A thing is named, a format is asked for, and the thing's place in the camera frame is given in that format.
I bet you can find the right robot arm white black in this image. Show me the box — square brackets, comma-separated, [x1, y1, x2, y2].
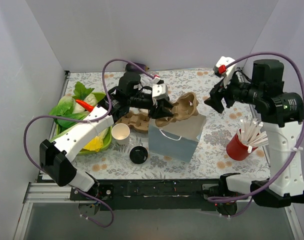
[205, 59, 304, 208]

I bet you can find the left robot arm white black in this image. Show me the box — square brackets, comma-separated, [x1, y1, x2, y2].
[39, 72, 173, 200]

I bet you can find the orange carrot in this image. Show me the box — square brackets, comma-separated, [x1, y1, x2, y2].
[75, 99, 95, 112]

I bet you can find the yellow leafy cabbage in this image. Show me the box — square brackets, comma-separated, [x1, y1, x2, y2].
[82, 128, 112, 153]

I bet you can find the red cup holder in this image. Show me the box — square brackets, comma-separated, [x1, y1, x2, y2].
[226, 129, 257, 161]

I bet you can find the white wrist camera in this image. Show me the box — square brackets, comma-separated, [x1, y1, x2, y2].
[213, 56, 236, 88]
[151, 75, 169, 105]

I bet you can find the green lettuce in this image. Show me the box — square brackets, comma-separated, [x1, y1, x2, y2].
[48, 81, 95, 128]

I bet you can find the purple eggplant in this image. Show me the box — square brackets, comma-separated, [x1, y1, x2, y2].
[125, 62, 150, 74]

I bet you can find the brown cardboard cup carrier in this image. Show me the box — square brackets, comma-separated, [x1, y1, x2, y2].
[119, 111, 150, 134]

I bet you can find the white paper coffee cup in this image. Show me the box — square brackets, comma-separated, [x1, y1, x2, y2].
[111, 123, 131, 146]

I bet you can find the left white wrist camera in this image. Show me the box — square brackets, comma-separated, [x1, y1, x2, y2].
[151, 75, 169, 105]

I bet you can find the light blue paper bag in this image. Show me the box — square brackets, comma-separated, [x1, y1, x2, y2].
[148, 114, 207, 163]

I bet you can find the floral table mat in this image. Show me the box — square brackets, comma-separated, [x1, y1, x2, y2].
[39, 69, 273, 180]

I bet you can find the aluminium rail frame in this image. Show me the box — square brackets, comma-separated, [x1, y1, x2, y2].
[13, 67, 304, 240]

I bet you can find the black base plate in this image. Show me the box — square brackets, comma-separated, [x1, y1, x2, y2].
[36, 174, 280, 213]

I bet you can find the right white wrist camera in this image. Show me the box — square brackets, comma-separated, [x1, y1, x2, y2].
[213, 56, 236, 88]

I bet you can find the green plastic tray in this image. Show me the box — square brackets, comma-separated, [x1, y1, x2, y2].
[50, 92, 112, 156]

